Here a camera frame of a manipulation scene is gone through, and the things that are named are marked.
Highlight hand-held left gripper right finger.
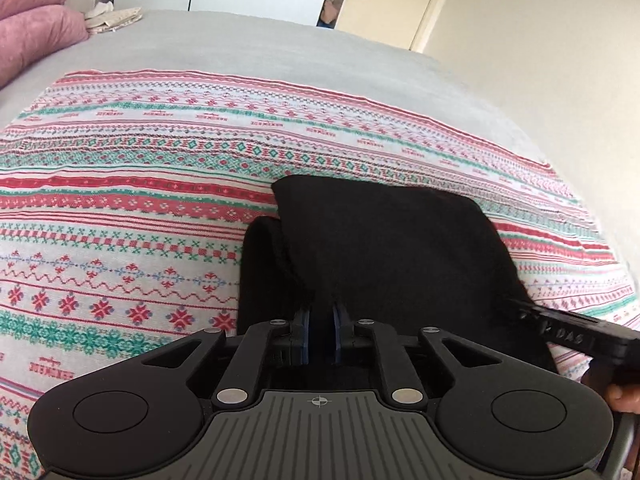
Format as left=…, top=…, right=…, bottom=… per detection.
left=330, top=304, right=497, bottom=407

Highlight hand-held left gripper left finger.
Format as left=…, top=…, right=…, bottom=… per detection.
left=142, top=308, right=314, bottom=408

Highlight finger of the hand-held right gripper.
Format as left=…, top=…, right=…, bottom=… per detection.
left=507, top=297, right=547, bottom=344

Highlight black pants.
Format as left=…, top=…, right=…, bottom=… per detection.
left=237, top=174, right=559, bottom=376

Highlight person's right hand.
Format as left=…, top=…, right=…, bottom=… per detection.
left=606, top=382, right=640, bottom=415

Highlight red green patterned blanket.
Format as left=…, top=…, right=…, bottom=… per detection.
left=0, top=67, right=640, bottom=480

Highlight hanging clothes in wardrobe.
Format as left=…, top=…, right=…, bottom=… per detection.
left=316, top=0, right=342, bottom=29

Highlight cream door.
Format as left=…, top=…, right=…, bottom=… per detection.
left=334, top=0, right=462, bottom=53

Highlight white crumpled cloth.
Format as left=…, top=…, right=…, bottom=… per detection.
left=83, top=1, right=146, bottom=36

